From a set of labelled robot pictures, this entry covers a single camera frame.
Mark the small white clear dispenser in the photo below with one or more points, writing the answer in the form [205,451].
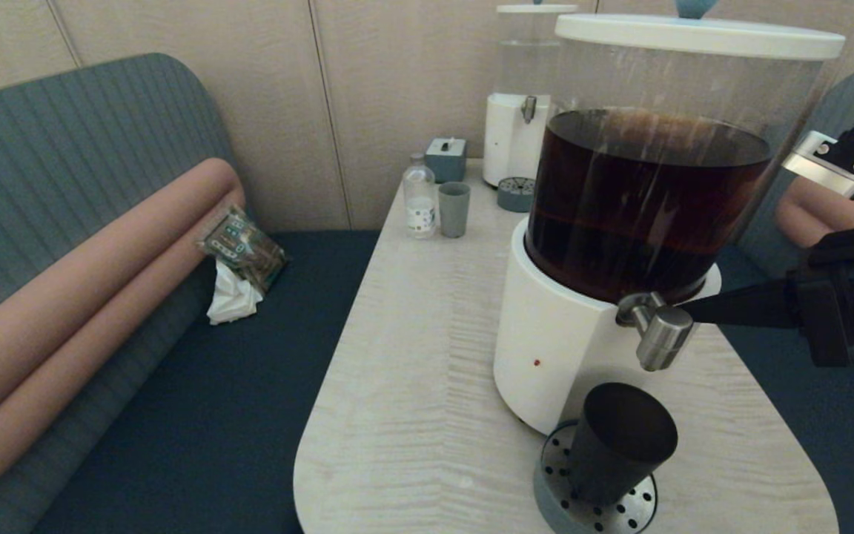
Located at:
[505,139]

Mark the large metal dispenser tap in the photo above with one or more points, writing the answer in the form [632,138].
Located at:
[663,335]

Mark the large white dispenser lid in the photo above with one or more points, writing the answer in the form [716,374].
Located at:
[694,35]

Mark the dark brown plastic cup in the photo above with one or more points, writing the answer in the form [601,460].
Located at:
[614,446]

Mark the green snack packet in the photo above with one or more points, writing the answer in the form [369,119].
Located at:
[244,247]

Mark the grey-blue square box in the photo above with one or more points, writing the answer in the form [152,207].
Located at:
[445,162]

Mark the round metal drip tray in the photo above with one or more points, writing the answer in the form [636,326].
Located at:
[623,513]

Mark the crumpled white tissue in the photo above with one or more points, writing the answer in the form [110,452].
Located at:
[233,299]

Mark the grey-blue cup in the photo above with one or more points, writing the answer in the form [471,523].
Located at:
[454,210]

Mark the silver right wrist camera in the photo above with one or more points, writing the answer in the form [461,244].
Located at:
[831,165]

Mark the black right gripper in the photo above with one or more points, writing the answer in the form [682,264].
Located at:
[842,297]

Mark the small blue perforated drip tray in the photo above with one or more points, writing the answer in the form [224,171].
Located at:
[514,193]

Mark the small white dispenser lid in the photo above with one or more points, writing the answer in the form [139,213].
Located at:
[538,8]

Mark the small metal dispenser tap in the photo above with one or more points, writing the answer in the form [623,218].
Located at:
[528,108]

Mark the large dispenser with dark tea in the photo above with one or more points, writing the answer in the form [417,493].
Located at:
[568,348]

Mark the clear plastic bottle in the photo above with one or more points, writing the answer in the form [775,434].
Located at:
[419,199]

